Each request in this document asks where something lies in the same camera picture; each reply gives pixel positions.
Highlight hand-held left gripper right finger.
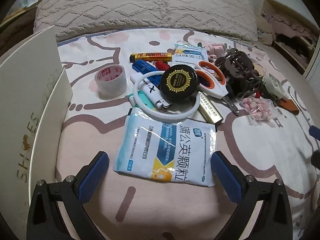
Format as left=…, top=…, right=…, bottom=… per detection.
left=211, top=151, right=293, bottom=240

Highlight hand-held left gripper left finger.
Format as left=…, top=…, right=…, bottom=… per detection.
left=27, top=151, right=110, bottom=240

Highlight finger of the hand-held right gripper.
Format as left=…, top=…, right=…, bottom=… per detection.
left=310, top=150, right=320, bottom=168
left=309, top=126, right=320, bottom=141

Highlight brown leather strap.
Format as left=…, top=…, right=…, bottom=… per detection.
left=277, top=97, right=300, bottom=113

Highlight large blue white sachet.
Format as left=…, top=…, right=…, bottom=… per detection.
left=113, top=107, right=217, bottom=187

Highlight small teal plastic case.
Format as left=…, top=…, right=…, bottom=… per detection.
left=127, top=91, right=153, bottom=105

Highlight white storage box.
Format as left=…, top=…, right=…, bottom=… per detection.
left=0, top=25, right=74, bottom=230

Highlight white louvre door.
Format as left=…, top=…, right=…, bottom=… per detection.
left=304, top=37, right=320, bottom=93

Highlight bag of pink pills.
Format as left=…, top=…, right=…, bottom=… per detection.
left=240, top=97, right=278, bottom=123

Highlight gold tube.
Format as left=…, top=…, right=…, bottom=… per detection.
left=197, top=91, right=224, bottom=125

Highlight cartoon printed blanket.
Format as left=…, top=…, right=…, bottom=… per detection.
left=54, top=27, right=320, bottom=240

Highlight black hair claw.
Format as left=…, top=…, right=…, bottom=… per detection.
left=226, top=74, right=265, bottom=100

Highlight wardrobe shelf niche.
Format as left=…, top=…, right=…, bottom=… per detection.
left=260, top=0, right=317, bottom=75

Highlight orange white scissors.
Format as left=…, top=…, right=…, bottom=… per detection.
left=194, top=60, right=239, bottom=117

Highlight white tape roll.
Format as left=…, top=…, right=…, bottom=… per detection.
left=94, top=64, right=128, bottom=98

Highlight white lighter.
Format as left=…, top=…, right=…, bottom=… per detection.
left=130, top=74, right=173, bottom=110

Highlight black round tin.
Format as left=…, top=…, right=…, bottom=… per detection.
left=160, top=64, right=200, bottom=100

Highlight brown hair claw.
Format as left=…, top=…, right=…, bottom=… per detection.
left=215, top=48, right=259, bottom=79

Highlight pink clothes pile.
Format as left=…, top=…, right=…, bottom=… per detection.
left=265, top=14, right=318, bottom=38

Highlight beige plush blanket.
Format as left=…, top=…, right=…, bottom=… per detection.
left=255, top=17, right=275, bottom=47

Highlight flat blue box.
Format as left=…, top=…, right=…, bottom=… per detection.
left=132, top=60, right=160, bottom=74

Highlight small pink device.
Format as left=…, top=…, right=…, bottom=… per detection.
left=208, top=42, right=227, bottom=58

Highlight blue white medicine sachet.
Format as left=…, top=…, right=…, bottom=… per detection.
left=172, top=42, right=208, bottom=67

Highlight small red object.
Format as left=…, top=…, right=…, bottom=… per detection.
left=154, top=60, right=170, bottom=70

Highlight yellow tube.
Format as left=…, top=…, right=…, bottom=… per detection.
left=129, top=52, right=172, bottom=62

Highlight beige knitted pillow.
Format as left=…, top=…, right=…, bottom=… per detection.
left=155, top=0, right=258, bottom=42
left=34, top=0, right=167, bottom=42

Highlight wooden shelf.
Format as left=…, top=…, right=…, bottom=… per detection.
left=0, top=4, right=38, bottom=27

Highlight grey plastic handled holder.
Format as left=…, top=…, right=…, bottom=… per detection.
left=262, top=74, right=284, bottom=98

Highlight white plastic ring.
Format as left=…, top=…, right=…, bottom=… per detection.
left=132, top=70, right=201, bottom=123

